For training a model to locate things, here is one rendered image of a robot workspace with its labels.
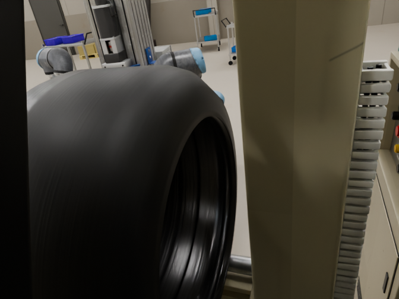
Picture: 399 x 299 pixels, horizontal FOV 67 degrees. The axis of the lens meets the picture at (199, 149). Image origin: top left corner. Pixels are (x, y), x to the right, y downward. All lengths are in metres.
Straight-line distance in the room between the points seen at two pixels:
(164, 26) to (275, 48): 10.38
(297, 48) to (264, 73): 0.04
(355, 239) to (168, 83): 0.39
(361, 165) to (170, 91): 0.29
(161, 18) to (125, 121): 10.34
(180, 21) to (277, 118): 10.19
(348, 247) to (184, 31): 10.16
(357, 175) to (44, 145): 0.42
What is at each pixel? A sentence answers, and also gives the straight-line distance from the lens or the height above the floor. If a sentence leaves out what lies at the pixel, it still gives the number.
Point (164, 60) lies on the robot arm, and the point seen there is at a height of 1.29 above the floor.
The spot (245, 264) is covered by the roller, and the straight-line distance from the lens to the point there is 0.82.
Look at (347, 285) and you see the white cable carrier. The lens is 0.65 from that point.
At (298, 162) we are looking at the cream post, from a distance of 0.39.
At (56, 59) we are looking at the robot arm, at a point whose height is 1.32.
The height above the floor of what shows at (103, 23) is 1.45.
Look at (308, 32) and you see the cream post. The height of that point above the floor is 1.49.
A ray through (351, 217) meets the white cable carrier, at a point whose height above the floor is 1.20.
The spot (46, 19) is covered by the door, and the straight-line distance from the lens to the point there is 12.54.
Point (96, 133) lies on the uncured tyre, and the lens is 0.36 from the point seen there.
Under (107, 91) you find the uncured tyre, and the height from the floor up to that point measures 1.44.
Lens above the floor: 1.54
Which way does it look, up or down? 28 degrees down
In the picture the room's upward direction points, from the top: 9 degrees counter-clockwise
